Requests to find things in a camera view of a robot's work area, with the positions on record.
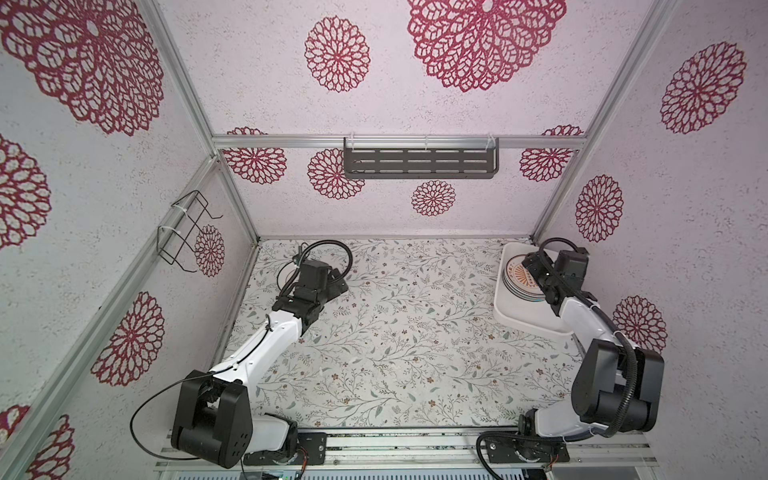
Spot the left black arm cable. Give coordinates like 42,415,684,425
129,239,355,463

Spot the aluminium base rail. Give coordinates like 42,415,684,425
155,425,658,475

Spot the white plate thin green rim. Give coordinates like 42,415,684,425
276,260,300,296

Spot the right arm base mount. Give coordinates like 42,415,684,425
476,409,570,465

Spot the white plastic bin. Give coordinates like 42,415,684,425
493,242,573,341

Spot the black wire wall rack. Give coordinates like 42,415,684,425
155,190,226,278

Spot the dark metal wall shelf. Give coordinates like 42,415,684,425
342,138,499,180

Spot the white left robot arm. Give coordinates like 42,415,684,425
171,260,348,468

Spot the right black corrugated cable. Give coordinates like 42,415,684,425
475,236,638,480

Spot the orange sunburst plate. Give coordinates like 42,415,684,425
502,254,545,302

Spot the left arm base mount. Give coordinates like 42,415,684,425
243,414,328,466

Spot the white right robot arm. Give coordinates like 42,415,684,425
518,246,665,442

